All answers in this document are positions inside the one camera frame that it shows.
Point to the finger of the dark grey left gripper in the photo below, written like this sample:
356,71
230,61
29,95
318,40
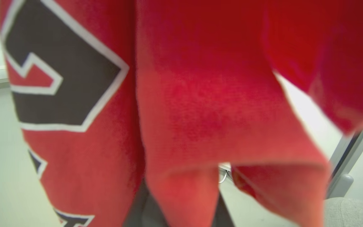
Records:
143,211
223,216

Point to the red garment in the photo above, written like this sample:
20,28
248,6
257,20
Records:
200,94

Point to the grey fabric sofa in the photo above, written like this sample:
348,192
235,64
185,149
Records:
354,212

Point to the short grey partition foot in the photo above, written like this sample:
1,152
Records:
341,186

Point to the wide white partition panel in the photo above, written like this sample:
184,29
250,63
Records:
314,116

